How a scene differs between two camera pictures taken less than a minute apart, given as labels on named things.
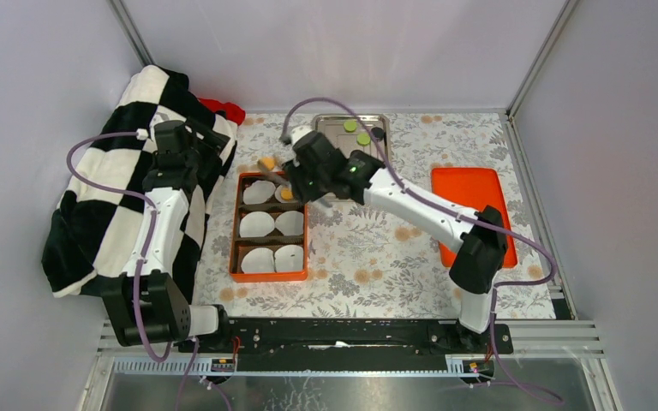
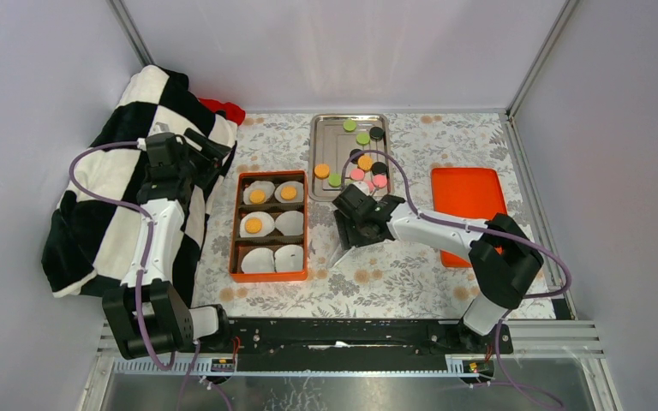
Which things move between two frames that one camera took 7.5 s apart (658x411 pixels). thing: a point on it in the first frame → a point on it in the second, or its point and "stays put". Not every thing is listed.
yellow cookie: (269, 162) → (257, 196)
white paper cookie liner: (258, 260) stays put
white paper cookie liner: (289, 258) stays put
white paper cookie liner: (259, 192) stays put
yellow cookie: (286, 193) stays put
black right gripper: (294, 170) → (348, 237)
